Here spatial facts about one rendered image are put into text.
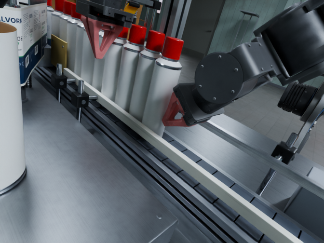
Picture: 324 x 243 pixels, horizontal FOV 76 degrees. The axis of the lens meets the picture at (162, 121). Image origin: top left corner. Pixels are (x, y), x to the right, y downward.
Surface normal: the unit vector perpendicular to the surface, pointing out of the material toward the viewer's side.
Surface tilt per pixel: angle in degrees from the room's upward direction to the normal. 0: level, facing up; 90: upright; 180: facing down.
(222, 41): 90
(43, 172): 0
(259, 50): 40
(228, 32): 90
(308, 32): 75
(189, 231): 0
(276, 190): 0
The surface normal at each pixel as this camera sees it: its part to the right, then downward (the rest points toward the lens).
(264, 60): 0.59, -0.35
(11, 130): 0.95, 0.29
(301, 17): -0.34, 0.09
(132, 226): 0.24, -0.86
